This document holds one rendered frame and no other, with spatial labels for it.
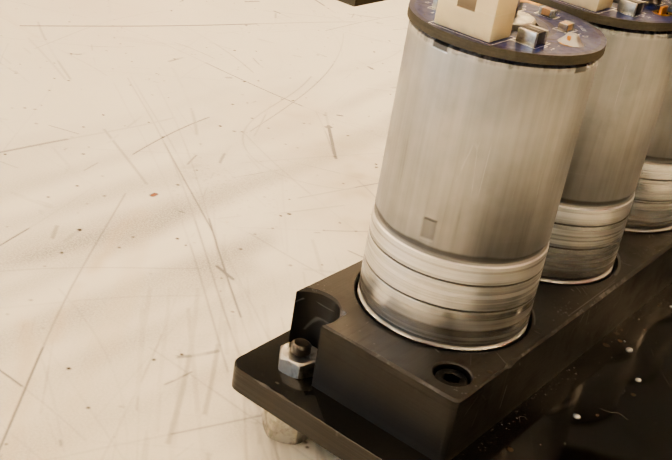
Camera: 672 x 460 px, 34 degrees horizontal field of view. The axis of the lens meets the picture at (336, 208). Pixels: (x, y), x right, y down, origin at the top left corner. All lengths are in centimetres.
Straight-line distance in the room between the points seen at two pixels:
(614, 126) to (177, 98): 14
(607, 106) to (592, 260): 3
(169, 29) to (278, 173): 9
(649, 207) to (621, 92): 4
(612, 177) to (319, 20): 19
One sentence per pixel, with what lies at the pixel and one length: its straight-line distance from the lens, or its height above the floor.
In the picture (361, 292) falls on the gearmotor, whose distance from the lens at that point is 15.
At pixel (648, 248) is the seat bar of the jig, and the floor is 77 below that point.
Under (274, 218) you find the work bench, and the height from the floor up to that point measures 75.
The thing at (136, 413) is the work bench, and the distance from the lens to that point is 16.
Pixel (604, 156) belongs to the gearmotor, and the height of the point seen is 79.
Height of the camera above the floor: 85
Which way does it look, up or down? 26 degrees down
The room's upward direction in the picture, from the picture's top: 10 degrees clockwise
